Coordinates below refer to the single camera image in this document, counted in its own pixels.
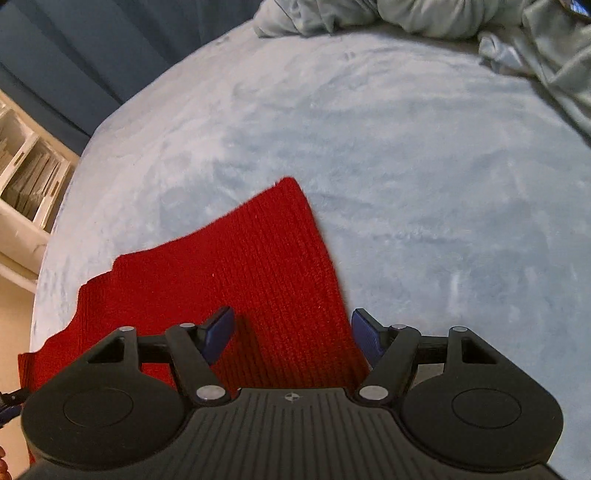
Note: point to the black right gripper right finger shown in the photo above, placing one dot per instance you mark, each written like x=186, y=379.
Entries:
x=395, y=354

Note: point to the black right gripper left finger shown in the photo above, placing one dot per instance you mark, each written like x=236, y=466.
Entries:
x=187, y=348

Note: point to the red knit sweater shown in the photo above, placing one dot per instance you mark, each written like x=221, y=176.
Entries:
x=266, y=260

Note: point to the person's left hand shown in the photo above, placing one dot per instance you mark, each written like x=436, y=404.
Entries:
x=4, y=472

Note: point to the light blue fleece blanket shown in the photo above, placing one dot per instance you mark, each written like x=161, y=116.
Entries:
x=447, y=193

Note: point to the white shelf unit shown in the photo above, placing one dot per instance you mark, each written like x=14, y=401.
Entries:
x=36, y=169

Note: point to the dark blue curtain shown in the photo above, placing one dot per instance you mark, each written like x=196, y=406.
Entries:
x=70, y=64

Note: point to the grey crumpled duvet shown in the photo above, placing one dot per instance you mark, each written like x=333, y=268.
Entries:
x=546, y=40

